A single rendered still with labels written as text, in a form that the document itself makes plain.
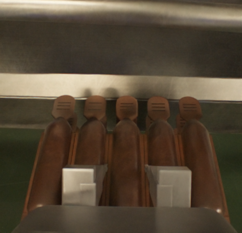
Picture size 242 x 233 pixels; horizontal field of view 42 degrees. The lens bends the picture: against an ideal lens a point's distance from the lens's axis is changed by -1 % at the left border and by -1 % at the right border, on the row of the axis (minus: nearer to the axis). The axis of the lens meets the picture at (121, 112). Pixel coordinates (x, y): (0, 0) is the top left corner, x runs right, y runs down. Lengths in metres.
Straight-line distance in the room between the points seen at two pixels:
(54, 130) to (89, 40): 0.17
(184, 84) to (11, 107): 0.15
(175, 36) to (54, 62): 0.13
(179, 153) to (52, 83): 0.13
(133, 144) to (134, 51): 0.18
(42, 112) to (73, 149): 0.11
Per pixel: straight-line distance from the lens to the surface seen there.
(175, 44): 0.35
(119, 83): 0.27
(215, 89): 0.28
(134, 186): 0.17
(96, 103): 0.22
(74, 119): 0.23
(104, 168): 0.17
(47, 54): 0.37
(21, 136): 0.30
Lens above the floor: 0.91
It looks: 46 degrees down
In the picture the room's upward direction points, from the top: 3 degrees clockwise
